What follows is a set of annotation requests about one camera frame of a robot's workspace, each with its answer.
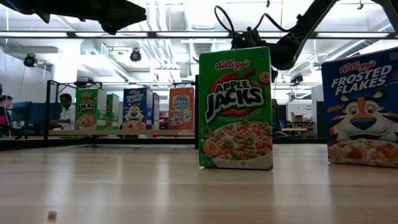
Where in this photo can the green Apple Jacks cereal box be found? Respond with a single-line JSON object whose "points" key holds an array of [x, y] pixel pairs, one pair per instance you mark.
{"points": [[236, 109], [112, 109], [90, 109]]}

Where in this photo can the orange Mini-Wheats cereal box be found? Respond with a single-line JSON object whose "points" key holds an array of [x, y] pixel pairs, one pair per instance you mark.
{"points": [[182, 105]]}

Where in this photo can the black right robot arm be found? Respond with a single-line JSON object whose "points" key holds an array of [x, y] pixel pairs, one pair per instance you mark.
{"points": [[311, 21]]}

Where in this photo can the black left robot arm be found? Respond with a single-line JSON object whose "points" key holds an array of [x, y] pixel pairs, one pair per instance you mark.
{"points": [[62, 7]]}

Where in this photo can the wooden shelf board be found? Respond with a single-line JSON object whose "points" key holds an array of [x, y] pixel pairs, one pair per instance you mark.
{"points": [[124, 132]]}

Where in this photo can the black ceiling spotlight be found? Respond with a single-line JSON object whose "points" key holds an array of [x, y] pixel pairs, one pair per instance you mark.
{"points": [[135, 55], [297, 77], [30, 60]]}

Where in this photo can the long ceiling light fixture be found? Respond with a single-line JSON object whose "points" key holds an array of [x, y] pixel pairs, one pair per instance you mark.
{"points": [[186, 34]]}

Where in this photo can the brown cardboard box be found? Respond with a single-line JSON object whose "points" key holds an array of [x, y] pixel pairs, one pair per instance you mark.
{"points": [[297, 117]]}

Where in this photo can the white background table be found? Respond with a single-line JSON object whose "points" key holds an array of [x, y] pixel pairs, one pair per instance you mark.
{"points": [[293, 129]]}

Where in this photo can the person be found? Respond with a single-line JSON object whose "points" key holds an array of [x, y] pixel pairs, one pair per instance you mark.
{"points": [[4, 105], [66, 112]]}

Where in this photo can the small white crumb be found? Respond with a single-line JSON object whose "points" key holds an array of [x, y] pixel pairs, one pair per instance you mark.
{"points": [[52, 214]]}

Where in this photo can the black aluminium table frame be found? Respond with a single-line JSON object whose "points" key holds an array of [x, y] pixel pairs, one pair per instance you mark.
{"points": [[93, 141]]}

